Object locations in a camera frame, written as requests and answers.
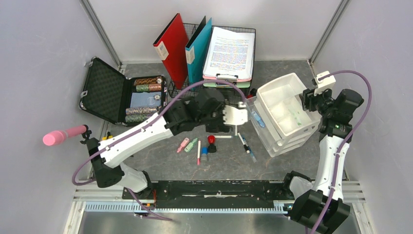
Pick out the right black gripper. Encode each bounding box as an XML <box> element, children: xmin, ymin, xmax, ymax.
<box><xmin>298</xmin><ymin>85</ymin><xmax>335</xmax><ymax>117</ymax></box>

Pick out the pink clear clipboard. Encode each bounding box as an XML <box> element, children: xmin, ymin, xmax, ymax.
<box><xmin>202</xmin><ymin>74</ymin><xmax>252</xmax><ymax>82</ymax></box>

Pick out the pink small highlighter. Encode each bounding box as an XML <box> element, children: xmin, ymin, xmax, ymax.
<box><xmin>177</xmin><ymin>137</ymin><xmax>189</xmax><ymax>153</ymax></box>

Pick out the green small highlighter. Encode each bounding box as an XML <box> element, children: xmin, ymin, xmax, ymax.
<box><xmin>184</xmin><ymin>138</ymin><xmax>198</xmax><ymax>152</ymax></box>

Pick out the light green clipboard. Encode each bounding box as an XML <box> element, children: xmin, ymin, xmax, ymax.
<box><xmin>203</xmin><ymin>80</ymin><xmax>251</xmax><ymax>89</ymax></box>

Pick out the blue small highlighter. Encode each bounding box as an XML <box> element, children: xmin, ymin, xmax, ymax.
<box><xmin>252</xmin><ymin>111</ymin><xmax>266</xmax><ymax>128</ymax></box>

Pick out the white plastic drawer organizer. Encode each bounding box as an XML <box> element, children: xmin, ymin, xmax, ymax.
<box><xmin>247</xmin><ymin>73</ymin><xmax>321</xmax><ymax>157</ymax></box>

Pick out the teal blue clipboard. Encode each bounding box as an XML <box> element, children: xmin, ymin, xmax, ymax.
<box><xmin>185</xmin><ymin>16</ymin><xmax>212</xmax><ymax>84</ymax></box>

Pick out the white printed paper sheet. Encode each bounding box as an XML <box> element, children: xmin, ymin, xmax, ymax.
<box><xmin>203</xmin><ymin>27</ymin><xmax>255</xmax><ymax>78</ymax></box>

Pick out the red clipboard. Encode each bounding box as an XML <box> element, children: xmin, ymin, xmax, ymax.
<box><xmin>153</xmin><ymin>13</ymin><xmax>188</xmax><ymax>89</ymax></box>

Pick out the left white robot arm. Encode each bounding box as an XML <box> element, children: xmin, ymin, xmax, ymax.
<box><xmin>88</xmin><ymin>89</ymin><xmax>230</xmax><ymax>199</ymax></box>

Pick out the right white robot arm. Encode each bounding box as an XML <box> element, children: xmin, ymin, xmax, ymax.
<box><xmin>281</xmin><ymin>89</ymin><xmax>364</xmax><ymax>234</ymax></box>

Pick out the blue grey small cylinder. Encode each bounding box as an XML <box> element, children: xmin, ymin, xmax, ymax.
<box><xmin>200</xmin><ymin>147</ymin><xmax>208</xmax><ymax>162</ymax></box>

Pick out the red black round stamp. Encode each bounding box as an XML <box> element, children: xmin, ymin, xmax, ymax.
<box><xmin>246</xmin><ymin>88</ymin><xmax>257</xmax><ymax>99</ymax></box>

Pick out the pink pen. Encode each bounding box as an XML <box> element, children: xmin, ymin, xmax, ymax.
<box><xmin>197</xmin><ymin>140</ymin><xmax>202</xmax><ymax>165</ymax></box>

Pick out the red chip stack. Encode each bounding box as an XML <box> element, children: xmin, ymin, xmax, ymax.
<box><xmin>149</xmin><ymin>84</ymin><xmax>162</xmax><ymax>92</ymax></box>

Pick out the black white small marker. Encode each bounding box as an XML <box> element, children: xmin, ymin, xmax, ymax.
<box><xmin>238</xmin><ymin>132</ymin><xmax>250</xmax><ymax>154</ymax></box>

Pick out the orange black chip stack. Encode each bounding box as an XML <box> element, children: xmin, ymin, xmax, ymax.
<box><xmin>133</xmin><ymin>76</ymin><xmax>163</xmax><ymax>86</ymax></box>

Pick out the blue playing card deck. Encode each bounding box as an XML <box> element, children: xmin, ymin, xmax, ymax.
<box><xmin>130</xmin><ymin>92</ymin><xmax>161</xmax><ymax>108</ymax></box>

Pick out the green chip stack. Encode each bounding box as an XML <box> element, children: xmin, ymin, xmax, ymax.
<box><xmin>135</xmin><ymin>84</ymin><xmax>150</xmax><ymax>93</ymax></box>

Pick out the blue clear pen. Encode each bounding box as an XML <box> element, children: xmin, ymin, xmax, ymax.
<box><xmin>242</xmin><ymin>135</ymin><xmax>257</xmax><ymax>163</ymax></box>

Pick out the black poker chip case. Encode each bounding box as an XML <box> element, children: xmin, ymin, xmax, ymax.
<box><xmin>79</xmin><ymin>57</ymin><xmax>167</xmax><ymax>127</ymax></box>

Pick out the yellow black connector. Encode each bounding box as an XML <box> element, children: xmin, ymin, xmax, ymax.
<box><xmin>101</xmin><ymin>135</ymin><xmax>113</xmax><ymax>141</ymax></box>

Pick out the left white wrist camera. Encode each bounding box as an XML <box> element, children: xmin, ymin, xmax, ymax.
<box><xmin>223</xmin><ymin>102</ymin><xmax>248</xmax><ymax>126</ymax></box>

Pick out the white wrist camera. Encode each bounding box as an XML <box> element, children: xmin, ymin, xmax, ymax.
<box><xmin>314</xmin><ymin>71</ymin><xmax>336</xmax><ymax>96</ymax></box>
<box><xmin>223</xmin><ymin>102</ymin><xmax>248</xmax><ymax>126</ymax></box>

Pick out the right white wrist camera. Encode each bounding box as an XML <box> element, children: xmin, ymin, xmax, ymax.
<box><xmin>314</xmin><ymin>71</ymin><xmax>336</xmax><ymax>96</ymax></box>

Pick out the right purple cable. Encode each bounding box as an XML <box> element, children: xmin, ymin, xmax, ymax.
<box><xmin>304</xmin><ymin>70</ymin><xmax>372</xmax><ymax>234</ymax></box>

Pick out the purple cable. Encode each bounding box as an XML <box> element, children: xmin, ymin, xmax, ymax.
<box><xmin>71</xmin><ymin>79</ymin><xmax>247</xmax><ymax>222</ymax></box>
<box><xmin>304</xmin><ymin>70</ymin><xmax>372</xmax><ymax>234</ymax></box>

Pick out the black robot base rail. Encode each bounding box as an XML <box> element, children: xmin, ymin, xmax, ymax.
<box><xmin>135</xmin><ymin>180</ymin><xmax>294</xmax><ymax>209</ymax></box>

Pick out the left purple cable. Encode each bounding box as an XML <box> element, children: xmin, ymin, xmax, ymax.
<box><xmin>71</xmin><ymin>79</ymin><xmax>247</xmax><ymax>222</ymax></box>

